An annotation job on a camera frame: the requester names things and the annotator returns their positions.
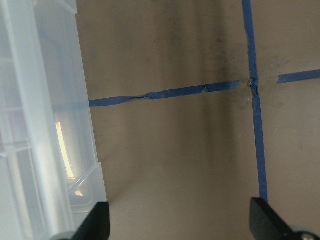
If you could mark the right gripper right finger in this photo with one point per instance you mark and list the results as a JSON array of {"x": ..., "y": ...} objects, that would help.
[{"x": 266, "y": 224}]

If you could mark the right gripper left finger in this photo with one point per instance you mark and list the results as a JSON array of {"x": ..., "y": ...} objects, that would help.
[{"x": 96, "y": 226}]

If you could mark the clear plastic storage box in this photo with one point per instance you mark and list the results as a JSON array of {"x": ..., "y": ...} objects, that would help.
[{"x": 50, "y": 176}]

